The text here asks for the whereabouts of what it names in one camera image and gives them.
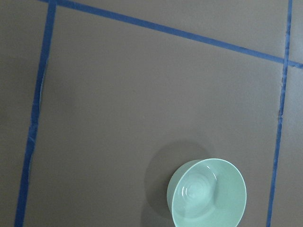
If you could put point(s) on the green bowl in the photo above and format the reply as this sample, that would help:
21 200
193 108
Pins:
207 193

